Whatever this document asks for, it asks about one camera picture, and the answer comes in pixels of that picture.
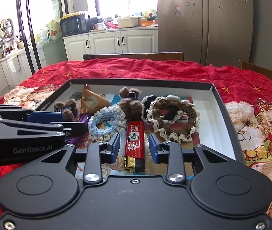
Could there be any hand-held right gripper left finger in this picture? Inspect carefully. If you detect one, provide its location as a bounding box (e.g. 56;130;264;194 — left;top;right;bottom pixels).
41;132;122;184

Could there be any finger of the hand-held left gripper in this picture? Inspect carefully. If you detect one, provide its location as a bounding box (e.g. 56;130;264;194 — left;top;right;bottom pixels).
0;107;65;123
0;118;86;166

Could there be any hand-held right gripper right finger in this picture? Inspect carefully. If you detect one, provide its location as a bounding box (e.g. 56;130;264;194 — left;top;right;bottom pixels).
148;133;227;184

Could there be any red lighter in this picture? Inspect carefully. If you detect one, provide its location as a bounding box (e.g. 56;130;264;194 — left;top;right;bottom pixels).
123;121;146;173

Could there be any brown crochet hair clip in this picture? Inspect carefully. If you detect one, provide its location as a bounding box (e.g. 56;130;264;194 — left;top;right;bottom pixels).
119;87;143;122
54;98;80;121

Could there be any blue crochet scrunchie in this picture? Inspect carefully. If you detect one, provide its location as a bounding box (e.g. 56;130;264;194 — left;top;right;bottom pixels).
88;105;127;142

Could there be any purple lighter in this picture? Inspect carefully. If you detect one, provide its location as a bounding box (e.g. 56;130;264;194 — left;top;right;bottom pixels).
65;114;91;149

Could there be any brown cream-trimmed crochet scrunchie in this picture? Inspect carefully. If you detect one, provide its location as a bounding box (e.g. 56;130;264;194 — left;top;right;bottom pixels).
149;97;200;145

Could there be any black cardboard box lid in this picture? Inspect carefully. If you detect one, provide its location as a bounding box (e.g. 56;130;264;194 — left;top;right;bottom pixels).
34;78;246;173

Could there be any black white-trimmed scrunchie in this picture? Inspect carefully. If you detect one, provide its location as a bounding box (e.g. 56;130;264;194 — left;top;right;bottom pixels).
141;95;165;122

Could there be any brown triangular paper sachet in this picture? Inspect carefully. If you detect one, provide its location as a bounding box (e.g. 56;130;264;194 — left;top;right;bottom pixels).
79;84;107;114

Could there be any white counter cabinet row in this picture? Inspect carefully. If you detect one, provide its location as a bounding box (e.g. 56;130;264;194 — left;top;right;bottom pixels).
0;48;43;101

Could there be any white hanging bin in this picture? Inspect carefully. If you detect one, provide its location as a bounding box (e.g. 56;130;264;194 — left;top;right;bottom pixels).
7;56;21;72

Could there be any red printed quilt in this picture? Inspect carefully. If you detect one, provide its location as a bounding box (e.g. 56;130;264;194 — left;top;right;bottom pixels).
0;59;272;224

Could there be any dark wooden chair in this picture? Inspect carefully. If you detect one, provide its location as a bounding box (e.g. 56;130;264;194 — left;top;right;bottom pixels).
239;60;272;86
82;52;184;62

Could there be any white kitchen cabinet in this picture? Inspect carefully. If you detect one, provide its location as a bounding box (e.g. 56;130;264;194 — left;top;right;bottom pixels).
63;27;159;62

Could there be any black microwave oven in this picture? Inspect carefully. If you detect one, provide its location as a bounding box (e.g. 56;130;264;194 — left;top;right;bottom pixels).
60;14;91;38

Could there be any metal bowls rack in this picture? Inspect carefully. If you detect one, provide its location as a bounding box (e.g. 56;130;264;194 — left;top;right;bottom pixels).
0;18;14;39

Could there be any white plastic basin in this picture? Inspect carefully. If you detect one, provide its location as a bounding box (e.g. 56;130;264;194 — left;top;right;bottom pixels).
117;17;139;28

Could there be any silver refrigerator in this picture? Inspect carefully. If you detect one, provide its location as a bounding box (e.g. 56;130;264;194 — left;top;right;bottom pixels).
156;0;254;67

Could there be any black door frame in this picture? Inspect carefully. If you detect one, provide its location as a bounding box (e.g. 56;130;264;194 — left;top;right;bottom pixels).
16;0;43;70

